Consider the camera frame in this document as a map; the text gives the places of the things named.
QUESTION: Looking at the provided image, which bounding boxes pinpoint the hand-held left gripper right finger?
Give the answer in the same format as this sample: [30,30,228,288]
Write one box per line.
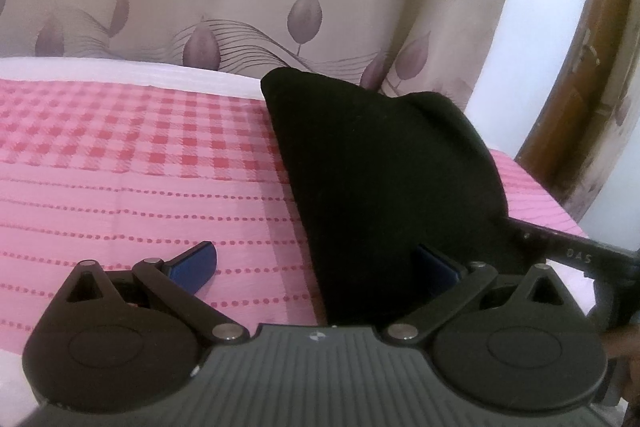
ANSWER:
[385,244,577,345]

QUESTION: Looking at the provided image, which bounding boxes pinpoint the black small cloth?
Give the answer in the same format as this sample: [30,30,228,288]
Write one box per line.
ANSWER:
[261,67,511,329]

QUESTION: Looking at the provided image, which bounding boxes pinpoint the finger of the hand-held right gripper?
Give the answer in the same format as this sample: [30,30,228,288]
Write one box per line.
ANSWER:
[492,214,601,270]

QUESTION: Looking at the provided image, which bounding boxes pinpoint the pink checked bed sheet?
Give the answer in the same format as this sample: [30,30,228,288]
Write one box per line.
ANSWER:
[0,57,593,427]

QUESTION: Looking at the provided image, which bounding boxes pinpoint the person's right hand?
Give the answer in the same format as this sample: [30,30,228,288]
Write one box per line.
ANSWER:
[602,324,640,360]

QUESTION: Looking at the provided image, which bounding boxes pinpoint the metal door handle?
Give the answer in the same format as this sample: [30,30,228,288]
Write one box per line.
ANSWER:
[579,38,603,68]

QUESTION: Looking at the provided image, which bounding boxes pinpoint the brown wooden door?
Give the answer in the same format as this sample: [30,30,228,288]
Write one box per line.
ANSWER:
[514,0,640,228]

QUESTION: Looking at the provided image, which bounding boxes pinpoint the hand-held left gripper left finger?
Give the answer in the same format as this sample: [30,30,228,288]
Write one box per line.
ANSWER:
[62,241,249,344]

